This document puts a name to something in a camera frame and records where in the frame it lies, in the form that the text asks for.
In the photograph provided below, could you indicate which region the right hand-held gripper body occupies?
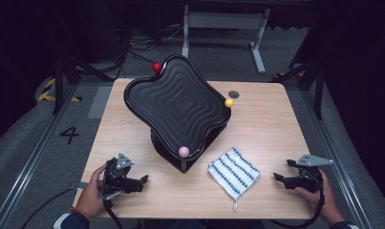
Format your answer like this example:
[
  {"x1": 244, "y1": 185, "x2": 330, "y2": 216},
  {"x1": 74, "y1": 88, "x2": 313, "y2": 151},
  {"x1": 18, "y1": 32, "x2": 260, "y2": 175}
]
[{"x1": 293, "y1": 154, "x2": 334, "y2": 193}]

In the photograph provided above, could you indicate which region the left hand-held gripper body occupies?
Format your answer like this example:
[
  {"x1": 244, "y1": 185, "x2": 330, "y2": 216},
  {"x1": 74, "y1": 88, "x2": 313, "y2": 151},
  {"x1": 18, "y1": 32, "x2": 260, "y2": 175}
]
[{"x1": 100, "y1": 153, "x2": 135, "y2": 198}]

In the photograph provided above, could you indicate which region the white dotted cloth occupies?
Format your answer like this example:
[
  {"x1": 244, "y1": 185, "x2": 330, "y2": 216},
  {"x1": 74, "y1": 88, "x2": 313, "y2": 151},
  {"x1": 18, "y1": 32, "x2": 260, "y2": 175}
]
[{"x1": 207, "y1": 146, "x2": 261, "y2": 212}]

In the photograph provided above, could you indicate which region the black wavy tray stand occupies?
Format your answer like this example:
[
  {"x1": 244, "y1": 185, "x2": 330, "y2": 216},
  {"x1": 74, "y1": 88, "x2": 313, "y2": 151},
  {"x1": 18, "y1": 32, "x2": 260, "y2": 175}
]
[{"x1": 123, "y1": 54, "x2": 235, "y2": 175}]

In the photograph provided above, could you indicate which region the person's right hand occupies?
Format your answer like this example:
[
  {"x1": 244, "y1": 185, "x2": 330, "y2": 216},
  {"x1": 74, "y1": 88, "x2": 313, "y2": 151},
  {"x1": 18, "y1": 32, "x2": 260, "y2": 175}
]
[{"x1": 294, "y1": 170, "x2": 346, "y2": 227}]

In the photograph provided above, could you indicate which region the grey tape piece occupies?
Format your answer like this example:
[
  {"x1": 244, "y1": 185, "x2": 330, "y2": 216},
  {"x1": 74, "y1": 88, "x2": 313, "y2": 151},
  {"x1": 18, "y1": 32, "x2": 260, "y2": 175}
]
[{"x1": 69, "y1": 180, "x2": 86, "y2": 192}]

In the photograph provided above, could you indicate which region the black tripod stand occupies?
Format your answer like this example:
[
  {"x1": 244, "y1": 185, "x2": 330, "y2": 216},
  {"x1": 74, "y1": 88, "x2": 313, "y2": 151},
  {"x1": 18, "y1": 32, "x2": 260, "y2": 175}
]
[
  {"x1": 51, "y1": 47, "x2": 115, "y2": 115},
  {"x1": 270, "y1": 56, "x2": 325, "y2": 120}
]

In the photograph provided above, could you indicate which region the right hand-held gripper cable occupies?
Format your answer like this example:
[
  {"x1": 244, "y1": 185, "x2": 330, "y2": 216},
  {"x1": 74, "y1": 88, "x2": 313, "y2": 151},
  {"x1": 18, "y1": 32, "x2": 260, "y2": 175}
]
[{"x1": 269, "y1": 177, "x2": 327, "y2": 229}]

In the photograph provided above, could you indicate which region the hand-held gripper cable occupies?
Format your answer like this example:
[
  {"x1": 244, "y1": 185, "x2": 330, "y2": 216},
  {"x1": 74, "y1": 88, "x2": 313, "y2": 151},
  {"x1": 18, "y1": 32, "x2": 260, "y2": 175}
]
[
  {"x1": 269, "y1": 177, "x2": 327, "y2": 229},
  {"x1": 100, "y1": 190, "x2": 125, "y2": 229}
]

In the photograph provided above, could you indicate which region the left hand-held gripper cable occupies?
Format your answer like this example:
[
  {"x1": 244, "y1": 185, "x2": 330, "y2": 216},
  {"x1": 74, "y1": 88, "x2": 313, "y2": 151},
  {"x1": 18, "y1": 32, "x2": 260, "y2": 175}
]
[{"x1": 100, "y1": 190, "x2": 125, "y2": 229}]

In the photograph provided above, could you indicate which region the aluminium floor rail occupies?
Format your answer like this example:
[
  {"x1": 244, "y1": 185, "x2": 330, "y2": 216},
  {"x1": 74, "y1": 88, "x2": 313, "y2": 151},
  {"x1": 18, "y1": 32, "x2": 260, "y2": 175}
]
[
  {"x1": 303, "y1": 90, "x2": 375, "y2": 229},
  {"x1": 0, "y1": 84, "x2": 81, "y2": 229}
]

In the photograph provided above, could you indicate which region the red wrist bracelet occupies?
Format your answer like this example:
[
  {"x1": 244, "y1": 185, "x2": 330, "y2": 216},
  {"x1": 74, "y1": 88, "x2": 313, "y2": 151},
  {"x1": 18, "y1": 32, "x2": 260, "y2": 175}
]
[{"x1": 69, "y1": 206, "x2": 93, "y2": 222}]

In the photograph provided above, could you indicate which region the black floor cable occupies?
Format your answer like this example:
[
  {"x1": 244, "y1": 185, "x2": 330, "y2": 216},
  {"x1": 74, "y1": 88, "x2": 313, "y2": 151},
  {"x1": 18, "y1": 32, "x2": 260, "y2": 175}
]
[{"x1": 19, "y1": 187, "x2": 78, "y2": 229}]

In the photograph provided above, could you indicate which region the tangle of black floor cables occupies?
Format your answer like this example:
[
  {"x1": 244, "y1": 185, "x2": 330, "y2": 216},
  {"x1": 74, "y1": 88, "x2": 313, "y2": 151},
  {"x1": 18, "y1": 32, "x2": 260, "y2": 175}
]
[{"x1": 97, "y1": 18, "x2": 188, "y2": 80}]

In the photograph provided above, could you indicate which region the grey metal stand frame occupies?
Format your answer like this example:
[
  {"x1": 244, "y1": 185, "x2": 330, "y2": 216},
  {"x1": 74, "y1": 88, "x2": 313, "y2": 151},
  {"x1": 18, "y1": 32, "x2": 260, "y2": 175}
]
[{"x1": 181, "y1": 4, "x2": 271, "y2": 74}]

